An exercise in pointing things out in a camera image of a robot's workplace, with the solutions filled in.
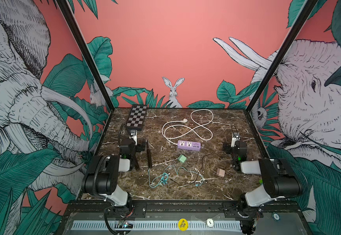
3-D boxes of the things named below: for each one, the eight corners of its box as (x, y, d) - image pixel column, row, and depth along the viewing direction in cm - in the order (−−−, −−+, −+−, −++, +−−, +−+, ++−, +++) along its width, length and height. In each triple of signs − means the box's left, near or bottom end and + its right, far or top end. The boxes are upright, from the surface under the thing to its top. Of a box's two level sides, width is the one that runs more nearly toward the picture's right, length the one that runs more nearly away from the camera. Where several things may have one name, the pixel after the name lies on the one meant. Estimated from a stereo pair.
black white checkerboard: (126, 130, 108) (125, 127, 105) (132, 107, 124) (131, 104, 121) (142, 130, 109) (141, 127, 105) (146, 107, 124) (145, 104, 121)
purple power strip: (177, 149, 99) (177, 146, 97) (177, 142, 103) (177, 139, 100) (200, 151, 99) (201, 148, 96) (200, 144, 102) (201, 141, 99)
